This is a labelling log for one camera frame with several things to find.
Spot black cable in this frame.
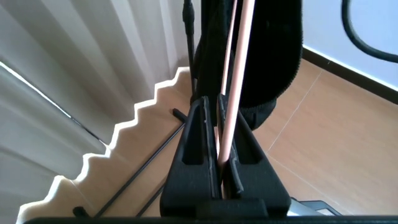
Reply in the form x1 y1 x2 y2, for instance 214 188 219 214
341 0 398 64

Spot black shorts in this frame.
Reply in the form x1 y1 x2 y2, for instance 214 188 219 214
194 0 304 131

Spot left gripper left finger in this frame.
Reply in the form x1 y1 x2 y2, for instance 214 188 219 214
160 96 219 217

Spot beige curtain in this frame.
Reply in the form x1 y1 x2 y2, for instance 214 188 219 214
0 0 203 216

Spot black clothes rack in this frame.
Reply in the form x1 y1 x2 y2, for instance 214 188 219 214
73 0 197 218

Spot pink clothes hanger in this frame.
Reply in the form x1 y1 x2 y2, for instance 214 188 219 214
216 0 256 170

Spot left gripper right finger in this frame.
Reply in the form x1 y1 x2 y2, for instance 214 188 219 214
217 93 292 217

